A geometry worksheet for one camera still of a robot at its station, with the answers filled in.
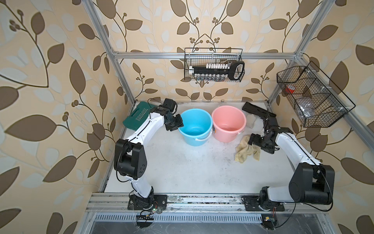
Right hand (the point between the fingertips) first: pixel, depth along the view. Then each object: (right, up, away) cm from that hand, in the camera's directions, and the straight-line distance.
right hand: (256, 145), depth 86 cm
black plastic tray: (+10, +24, +30) cm, 39 cm away
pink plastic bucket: (-13, +14, +18) cm, 26 cm away
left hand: (-46, +13, +1) cm, 48 cm away
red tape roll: (+20, +34, 0) cm, 40 cm away
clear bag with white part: (+5, +16, +21) cm, 27 cm away
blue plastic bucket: (-35, +9, +13) cm, 39 cm away
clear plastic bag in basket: (+19, +21, -14) cm, 32 cm away
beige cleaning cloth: (-7, -3, +2) cm, 8 cm away
